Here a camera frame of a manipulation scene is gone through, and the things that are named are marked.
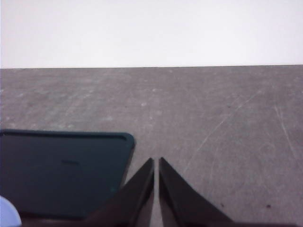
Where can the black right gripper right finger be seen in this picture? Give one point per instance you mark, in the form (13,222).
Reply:
(182,205)

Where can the dark green rectangular tray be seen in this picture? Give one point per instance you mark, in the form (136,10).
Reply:
(62,174)

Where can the blue round plate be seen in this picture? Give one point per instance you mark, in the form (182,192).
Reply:
(9,215)

